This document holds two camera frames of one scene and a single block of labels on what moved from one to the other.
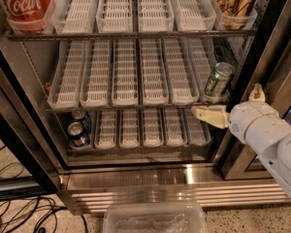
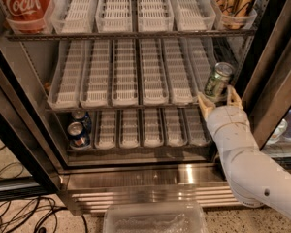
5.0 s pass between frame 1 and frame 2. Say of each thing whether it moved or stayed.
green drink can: stayed
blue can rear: stayed
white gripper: moved
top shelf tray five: stayed
